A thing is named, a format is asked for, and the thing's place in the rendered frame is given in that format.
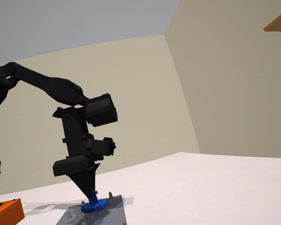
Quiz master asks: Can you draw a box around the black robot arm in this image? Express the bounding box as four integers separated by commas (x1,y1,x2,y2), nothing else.
0,62,118,156

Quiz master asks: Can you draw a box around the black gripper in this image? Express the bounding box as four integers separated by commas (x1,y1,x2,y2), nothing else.
53,129,104,199

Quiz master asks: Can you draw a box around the blue gear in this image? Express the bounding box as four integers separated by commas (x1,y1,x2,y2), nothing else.
81,190,109,214

